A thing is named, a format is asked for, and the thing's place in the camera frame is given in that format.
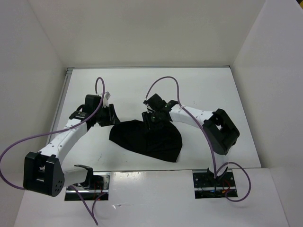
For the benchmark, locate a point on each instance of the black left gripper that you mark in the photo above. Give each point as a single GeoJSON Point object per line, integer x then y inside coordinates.
{"type": "Point", "coordinates": [112, 118]}

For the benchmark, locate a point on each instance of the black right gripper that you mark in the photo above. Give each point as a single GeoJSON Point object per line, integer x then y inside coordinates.
{"type": "Point", "coordinates": [146, 116]}

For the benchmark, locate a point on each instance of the black skirt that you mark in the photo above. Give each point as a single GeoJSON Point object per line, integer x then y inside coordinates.
{"type": "Point", "coordinates": [164, 144]}

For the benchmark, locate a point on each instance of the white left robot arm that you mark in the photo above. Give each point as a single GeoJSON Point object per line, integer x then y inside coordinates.
{"type": "Point", "coordinates": [43, 172]}

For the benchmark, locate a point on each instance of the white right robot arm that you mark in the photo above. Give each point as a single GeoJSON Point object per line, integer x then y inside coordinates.
{"type": "Point", "coordinates": [219, 130]}

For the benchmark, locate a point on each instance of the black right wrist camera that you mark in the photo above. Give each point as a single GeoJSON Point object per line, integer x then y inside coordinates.
{"type": "Point", "coordinates": [155, 100]}

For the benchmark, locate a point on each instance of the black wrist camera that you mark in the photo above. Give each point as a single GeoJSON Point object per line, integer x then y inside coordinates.
{"type": "Point", "coordinates": [155, 100]}
{"type": "Point", "coordinates": [91, 103]}

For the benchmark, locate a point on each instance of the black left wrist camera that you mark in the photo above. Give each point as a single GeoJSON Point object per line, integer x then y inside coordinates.
{"type": "Point", "coordinates": [91, 103]}

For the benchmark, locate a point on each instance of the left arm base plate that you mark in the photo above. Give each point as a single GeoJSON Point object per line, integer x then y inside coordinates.
{"type": "Point", "coordinates": [98, 189]}

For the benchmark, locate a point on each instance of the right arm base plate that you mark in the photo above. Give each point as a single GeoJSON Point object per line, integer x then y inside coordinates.
{"type": "Point", "coordinates": [206, 187]}

